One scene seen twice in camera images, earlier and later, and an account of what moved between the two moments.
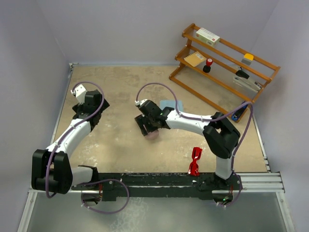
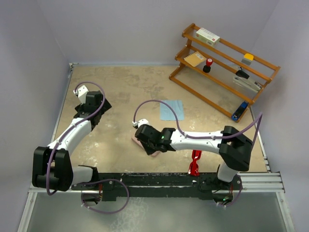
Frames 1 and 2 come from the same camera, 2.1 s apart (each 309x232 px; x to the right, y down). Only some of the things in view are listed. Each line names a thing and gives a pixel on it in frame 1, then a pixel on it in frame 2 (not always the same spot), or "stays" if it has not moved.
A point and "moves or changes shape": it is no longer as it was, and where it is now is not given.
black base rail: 122,185 stays
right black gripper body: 150,121 to 149,147
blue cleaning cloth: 171,103 stays
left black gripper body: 78,107 stays
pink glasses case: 152,135 moves or changes shape
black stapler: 241,73 stays
